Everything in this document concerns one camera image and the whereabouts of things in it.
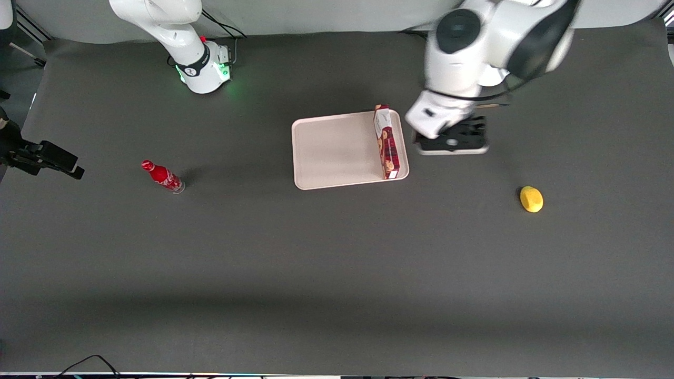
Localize metal frame rail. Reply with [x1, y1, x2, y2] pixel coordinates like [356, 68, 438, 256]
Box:
[15, 6, 54, 44]

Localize red cookie box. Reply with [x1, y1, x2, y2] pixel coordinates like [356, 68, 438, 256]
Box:
[373, 104, 401, 181]

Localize yellow lemon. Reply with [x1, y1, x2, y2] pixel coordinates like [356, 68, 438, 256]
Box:
[520, 186, 544, 213]

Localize black cables at right arm base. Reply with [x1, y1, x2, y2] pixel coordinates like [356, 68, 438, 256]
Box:
[167, 9, 248, 68]

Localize white rectangular tray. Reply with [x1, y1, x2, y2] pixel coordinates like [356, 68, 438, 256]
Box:
[291, 109, 410, 191]

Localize black cable at table edge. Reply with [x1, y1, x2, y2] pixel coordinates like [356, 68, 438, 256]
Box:
[54, 354, 122, 379]

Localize silver wrist camera black mount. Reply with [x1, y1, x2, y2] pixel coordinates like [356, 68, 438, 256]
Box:
[413, 117, 490, 156]

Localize red cola bottle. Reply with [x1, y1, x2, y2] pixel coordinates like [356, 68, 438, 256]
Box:
[141, 160, 186, 194]

